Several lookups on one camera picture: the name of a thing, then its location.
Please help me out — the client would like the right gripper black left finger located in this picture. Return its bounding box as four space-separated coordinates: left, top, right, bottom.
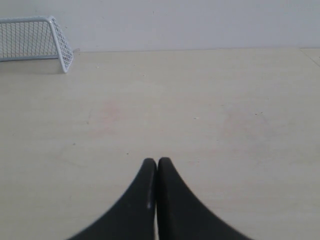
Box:
71 158 157 240

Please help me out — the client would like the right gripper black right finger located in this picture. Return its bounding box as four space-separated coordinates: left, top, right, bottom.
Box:
157 157 249 240

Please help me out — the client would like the small white toy goal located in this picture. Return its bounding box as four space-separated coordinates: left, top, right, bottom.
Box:
0 15 74 73

